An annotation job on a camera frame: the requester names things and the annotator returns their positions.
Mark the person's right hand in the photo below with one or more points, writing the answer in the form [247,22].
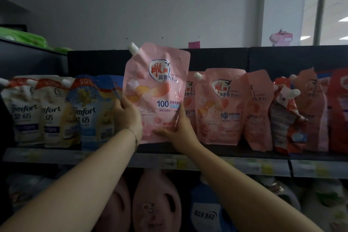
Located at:
[183,136]

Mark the person's left hand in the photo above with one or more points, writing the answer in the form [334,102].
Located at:
[130,120]

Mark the dark metal shelf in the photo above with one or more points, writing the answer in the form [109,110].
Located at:
[95,60]

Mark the person's right forearm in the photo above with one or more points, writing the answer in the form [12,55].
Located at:
[250,199]

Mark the person's left forearm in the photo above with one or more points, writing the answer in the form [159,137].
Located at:
[68,185]

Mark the blue detergent jug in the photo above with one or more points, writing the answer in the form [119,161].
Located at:
[206,210]

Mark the white detergent jug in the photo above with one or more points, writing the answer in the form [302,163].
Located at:
[326,202]
[282,193]

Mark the pink sticky note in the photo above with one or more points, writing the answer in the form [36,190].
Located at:
[194,44]

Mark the flat green pack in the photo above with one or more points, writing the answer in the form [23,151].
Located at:
[62,49]
[24,38]

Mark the white refill pouch red lettering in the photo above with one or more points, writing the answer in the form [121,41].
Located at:
[30,191]

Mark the pink bagged item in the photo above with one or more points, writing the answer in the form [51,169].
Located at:
[281,38]

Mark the ceiling light panel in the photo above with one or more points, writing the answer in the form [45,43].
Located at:
[305,38]

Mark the grey vertical pole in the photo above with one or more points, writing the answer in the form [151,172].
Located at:
[320,6]

